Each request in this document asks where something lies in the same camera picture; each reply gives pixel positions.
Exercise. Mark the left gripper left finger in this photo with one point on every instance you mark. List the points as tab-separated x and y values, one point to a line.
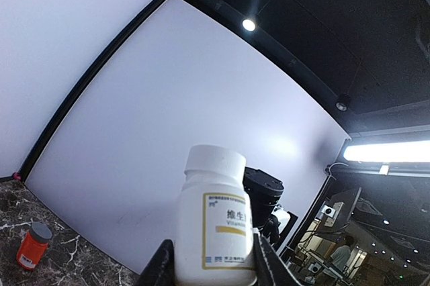
160	269

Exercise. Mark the orange pill bottle grey cap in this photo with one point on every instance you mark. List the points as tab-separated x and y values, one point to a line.
34	245

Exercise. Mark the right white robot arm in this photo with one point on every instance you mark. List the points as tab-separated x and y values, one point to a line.
269	216

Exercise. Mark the small white pill bottle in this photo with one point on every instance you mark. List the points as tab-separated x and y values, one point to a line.
214	235

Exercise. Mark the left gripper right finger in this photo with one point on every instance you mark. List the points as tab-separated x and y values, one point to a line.
270	269

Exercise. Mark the right black frame post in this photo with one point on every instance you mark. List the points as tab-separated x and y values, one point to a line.
80	86

